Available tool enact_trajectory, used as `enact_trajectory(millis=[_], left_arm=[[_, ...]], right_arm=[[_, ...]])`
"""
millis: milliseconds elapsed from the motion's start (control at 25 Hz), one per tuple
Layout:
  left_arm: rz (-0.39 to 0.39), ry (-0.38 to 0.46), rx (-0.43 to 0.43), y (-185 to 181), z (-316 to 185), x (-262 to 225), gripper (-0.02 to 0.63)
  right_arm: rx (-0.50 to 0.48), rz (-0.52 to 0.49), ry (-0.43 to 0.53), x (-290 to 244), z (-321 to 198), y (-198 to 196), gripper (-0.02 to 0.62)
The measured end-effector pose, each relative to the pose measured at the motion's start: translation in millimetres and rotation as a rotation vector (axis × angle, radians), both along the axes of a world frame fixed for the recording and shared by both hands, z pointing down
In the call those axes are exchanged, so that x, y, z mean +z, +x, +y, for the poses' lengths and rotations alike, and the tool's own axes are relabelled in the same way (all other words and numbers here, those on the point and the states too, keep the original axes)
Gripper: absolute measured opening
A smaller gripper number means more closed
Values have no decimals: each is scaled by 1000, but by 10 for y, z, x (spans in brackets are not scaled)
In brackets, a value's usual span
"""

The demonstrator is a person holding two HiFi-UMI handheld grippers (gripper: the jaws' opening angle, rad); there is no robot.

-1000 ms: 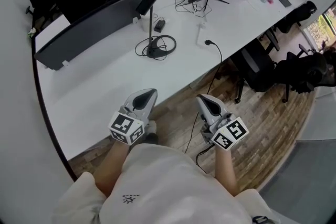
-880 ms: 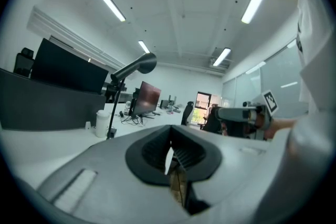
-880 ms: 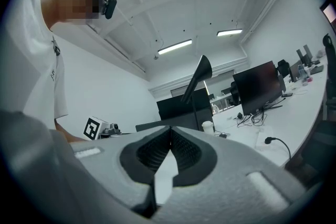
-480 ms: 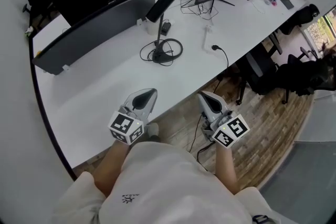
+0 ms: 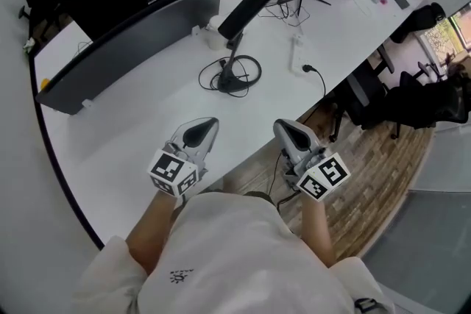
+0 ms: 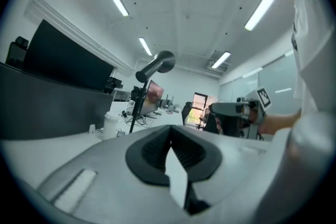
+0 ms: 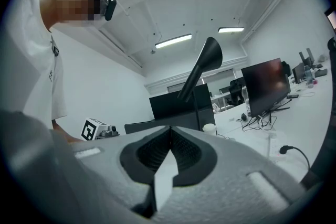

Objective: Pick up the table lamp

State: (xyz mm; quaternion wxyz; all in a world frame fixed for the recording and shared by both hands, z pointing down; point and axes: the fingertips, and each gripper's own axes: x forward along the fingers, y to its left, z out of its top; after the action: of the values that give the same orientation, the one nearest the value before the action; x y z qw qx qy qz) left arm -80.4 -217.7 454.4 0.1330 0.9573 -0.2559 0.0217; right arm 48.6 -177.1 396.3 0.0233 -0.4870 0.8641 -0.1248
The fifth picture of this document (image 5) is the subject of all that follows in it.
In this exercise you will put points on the green white item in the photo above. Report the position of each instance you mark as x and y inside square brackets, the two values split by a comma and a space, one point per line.
[28, 45]

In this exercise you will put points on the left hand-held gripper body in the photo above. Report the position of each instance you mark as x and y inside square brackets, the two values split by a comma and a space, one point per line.
[173, 173]

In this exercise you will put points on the person's white shirt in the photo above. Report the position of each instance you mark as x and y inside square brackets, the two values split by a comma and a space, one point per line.
[239, 261]

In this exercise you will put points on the glass door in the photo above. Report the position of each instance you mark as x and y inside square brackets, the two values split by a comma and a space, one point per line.
[441, 40]

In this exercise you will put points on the white cup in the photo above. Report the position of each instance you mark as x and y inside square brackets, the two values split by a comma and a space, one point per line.
[214, 38]

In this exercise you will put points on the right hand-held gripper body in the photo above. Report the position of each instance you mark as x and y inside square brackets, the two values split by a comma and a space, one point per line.
[324, 176]

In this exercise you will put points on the black power adapter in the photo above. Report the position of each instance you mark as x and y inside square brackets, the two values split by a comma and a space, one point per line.
[230, 45]

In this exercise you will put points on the person's left forearm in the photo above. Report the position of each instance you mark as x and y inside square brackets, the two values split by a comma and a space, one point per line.
[151, 239]

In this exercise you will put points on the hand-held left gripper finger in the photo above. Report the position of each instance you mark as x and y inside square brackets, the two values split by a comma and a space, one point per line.
[178, 136]
[210, 143]

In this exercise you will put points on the white divider bracket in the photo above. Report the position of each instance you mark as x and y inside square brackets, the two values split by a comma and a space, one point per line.
[87, 103]
[196, 30]

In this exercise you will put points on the large white office desk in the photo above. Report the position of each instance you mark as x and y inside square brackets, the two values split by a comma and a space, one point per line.
[129, 143]

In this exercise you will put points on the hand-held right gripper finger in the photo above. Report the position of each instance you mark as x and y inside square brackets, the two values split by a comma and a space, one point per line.
[310, 134]
[282, 138]

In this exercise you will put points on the grey desk divider panel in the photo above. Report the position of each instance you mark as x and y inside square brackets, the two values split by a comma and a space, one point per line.
[129, 59]

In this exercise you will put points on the person's right forearm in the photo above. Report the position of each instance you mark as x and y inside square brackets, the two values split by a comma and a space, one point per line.
[318, 231]

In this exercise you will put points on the pink item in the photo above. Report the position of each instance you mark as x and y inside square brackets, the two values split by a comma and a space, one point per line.
[383, 1]

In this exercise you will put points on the white power strip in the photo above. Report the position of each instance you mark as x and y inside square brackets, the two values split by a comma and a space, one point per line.
[295, 53]

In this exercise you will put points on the small yellow item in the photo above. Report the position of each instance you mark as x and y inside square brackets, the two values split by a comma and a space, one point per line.
[45, 83]

